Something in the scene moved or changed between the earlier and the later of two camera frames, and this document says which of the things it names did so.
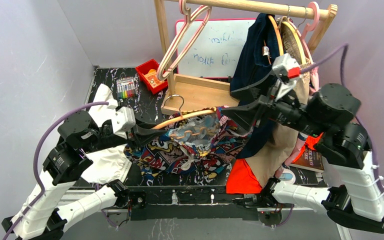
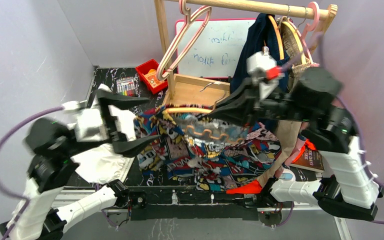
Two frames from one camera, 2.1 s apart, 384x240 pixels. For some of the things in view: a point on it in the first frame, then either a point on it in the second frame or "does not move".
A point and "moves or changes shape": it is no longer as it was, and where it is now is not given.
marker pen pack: (125, 87) does not move
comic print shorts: (199, 150) moves or changes shape
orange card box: (152, 78) does not move
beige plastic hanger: (187, 12) does not move
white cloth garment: (111, 164) does not move
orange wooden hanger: (202, 112) -> (199, 110)
